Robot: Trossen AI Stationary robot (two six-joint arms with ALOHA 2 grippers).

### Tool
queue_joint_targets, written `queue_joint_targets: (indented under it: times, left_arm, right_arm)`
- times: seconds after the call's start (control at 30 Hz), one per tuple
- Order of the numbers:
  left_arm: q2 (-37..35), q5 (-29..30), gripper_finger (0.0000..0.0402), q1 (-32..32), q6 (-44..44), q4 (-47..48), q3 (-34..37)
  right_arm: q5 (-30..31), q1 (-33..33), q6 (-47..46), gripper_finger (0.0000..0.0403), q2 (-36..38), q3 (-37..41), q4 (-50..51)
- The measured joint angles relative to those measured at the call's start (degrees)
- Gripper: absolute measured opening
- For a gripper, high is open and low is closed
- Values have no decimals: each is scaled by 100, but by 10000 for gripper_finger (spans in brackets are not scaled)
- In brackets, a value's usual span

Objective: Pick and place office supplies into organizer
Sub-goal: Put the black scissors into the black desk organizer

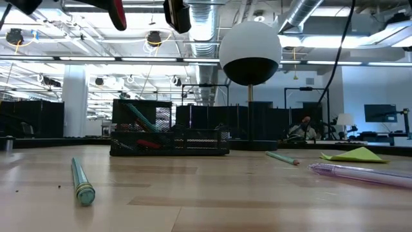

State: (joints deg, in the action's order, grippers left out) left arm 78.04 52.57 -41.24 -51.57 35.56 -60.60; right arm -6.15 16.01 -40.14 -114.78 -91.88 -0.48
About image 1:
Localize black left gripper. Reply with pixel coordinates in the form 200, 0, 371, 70
5, 0, 192, 35

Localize red handled scissors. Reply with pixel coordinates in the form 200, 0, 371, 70
80, 0, 128, 32

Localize teal pencil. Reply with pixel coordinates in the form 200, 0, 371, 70
119, 92, 162, 133
265, 151, 301, 166
71, 157, 97, 207

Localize brown pen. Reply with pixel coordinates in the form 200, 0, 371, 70
133, 118, 154, 133

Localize black mesh desk organizer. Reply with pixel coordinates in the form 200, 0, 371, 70
109, 99, 230, 157

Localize red eraser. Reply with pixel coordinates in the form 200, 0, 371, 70
136, 139, 162, 150

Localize white globe lamp black base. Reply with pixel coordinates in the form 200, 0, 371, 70
218, 21, 283, 151

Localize black room partition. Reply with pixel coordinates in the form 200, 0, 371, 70
175, 104, 323, 140
0, 100, 64, 139

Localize white building column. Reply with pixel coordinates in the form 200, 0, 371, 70
62, 66, 88, 138

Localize person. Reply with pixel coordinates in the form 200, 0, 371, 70
288, 115, 318, 141

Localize white shade table lamp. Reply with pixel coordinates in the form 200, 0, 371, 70
336, 113, 355, 139

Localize dark background monitor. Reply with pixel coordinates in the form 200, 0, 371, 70
364, 104, 398, 123

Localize green sticky note pad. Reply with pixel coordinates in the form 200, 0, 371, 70
319, 146, 390, 164

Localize dark background desk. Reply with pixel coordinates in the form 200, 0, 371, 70
357, 130, 412, 146

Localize purple translucent pen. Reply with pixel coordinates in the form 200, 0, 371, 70
307, 162, 412, 190

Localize silver ventilation duct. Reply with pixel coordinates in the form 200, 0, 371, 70
277, 0, 324, 34
188, 0, 220, 106

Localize black ceiling cable reel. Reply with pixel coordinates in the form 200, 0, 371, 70
5, 28, 25, 46
146, 30, 163, 48

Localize black background rig frame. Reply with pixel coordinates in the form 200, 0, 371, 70
284, 86, 331, 130

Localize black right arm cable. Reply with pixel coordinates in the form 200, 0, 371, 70
305, 0, 357, 136

